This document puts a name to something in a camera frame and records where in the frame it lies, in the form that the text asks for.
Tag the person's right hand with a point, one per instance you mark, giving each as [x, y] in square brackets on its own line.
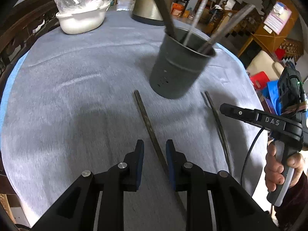
[273, 169]

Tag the gold electric kettle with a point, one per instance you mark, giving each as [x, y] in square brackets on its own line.
[146, 11]

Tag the dark wooden side table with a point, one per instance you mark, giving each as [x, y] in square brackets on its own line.
[179, 7]

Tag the silver chopstick in cup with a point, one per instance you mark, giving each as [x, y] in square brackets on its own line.
[195, 21]

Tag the wall calendar poster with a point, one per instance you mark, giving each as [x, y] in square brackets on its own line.
[277, 18]

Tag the dark grey utensil holder cup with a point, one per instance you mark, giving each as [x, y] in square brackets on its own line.
[177, 67]

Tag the white bowl with plastic bag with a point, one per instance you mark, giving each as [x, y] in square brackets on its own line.
[80, 16]

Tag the blue table mat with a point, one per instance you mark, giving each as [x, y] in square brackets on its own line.
[8, 87]

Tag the grey table cloth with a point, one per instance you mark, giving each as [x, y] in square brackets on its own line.
[72, 108]

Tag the red plastic stool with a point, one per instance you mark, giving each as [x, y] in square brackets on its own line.
[259, 80]

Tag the blue cloth on chair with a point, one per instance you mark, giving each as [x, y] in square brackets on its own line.
[271, 96]

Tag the dark carved wooden chair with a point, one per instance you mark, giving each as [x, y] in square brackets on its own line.
[21, 28]

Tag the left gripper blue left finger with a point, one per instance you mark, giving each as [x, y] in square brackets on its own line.
[96, 200]

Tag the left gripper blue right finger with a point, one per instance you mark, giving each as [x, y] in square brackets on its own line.
[214, 201]

